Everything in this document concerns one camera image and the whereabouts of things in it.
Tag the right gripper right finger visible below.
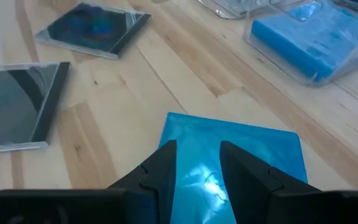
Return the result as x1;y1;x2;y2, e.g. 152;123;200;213
219;141;358;224

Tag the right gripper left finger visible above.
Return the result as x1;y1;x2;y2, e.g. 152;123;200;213
0;139;178;224

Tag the black jewel case clear lid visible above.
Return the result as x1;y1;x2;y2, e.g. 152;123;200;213
35;2;152;60
0;61;71;156

